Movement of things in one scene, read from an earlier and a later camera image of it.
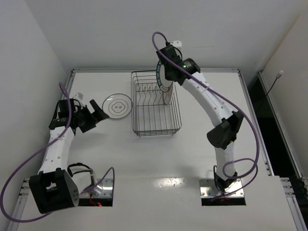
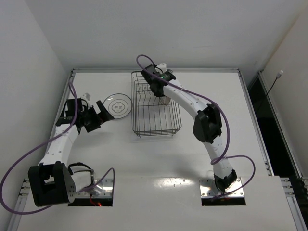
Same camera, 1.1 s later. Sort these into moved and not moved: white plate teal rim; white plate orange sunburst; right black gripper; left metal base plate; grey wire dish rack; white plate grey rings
Moved: right black gripper; white plate teal rim
Not moved: white plate grey rings; white plate orange sunburst; grey wire dish rack; left metal base plate
